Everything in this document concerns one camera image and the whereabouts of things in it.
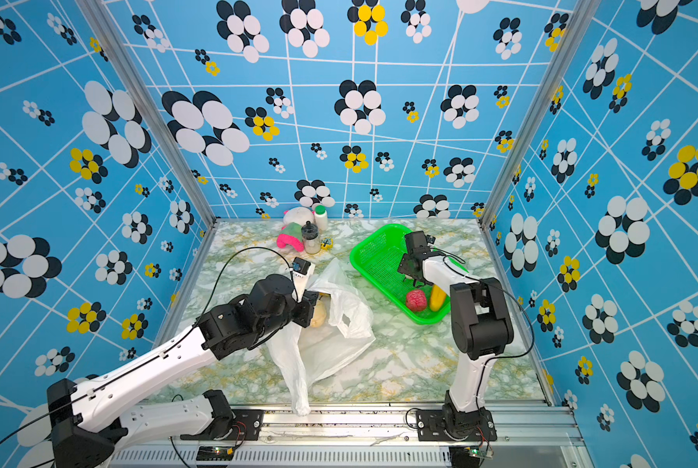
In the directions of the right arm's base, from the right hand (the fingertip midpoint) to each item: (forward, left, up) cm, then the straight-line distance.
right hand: (418, 267), depth 100 cm
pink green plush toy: (+14, +47, +2) cm, 49 cm away
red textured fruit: (-14, +3, +2) cm, 14 cm away
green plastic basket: (+8, +13, -4) cm, 16 cm away
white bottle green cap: (+21, +36, +2) cm, 42 cm away
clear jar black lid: (+12, +39, -1) cm, 41 cm away
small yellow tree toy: (+14, +33, -3) cm, 36 cm away
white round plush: (+22, +45, +4) cm, 50 cm away
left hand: (-22, +29, +19) cm, 41 cm away
